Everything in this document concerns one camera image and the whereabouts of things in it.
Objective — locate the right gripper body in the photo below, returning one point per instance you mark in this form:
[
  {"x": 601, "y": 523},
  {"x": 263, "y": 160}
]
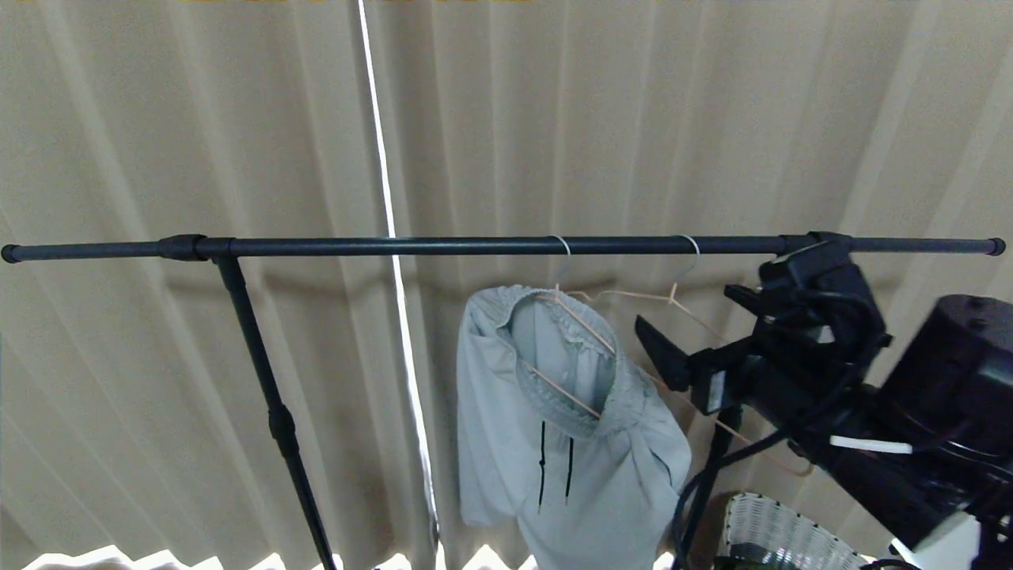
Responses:
[{"x": 791, "y": 419}]

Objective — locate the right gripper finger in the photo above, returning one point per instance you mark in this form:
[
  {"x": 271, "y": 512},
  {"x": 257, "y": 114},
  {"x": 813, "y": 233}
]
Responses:
[{"x": 669, "y": 356}]

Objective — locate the pink clothes hanger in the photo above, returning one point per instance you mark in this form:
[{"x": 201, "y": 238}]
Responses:
[
  {"x": 563, "y": 393},
  {"x": 633, "y": 294}
]

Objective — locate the pale grey shorts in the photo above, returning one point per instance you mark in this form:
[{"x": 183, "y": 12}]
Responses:
[{"x": 601, "y": 491}]

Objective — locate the white laundry basket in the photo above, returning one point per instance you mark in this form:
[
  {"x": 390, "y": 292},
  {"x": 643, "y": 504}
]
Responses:
[{"x": 783, "y": 534}]

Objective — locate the black clothes rack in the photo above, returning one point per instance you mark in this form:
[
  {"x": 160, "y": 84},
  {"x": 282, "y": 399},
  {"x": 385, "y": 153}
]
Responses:
[{"x": 475, "y": 245}]

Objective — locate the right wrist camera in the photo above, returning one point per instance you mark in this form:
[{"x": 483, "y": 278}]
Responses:
[{"x": 823, "y": 301}]

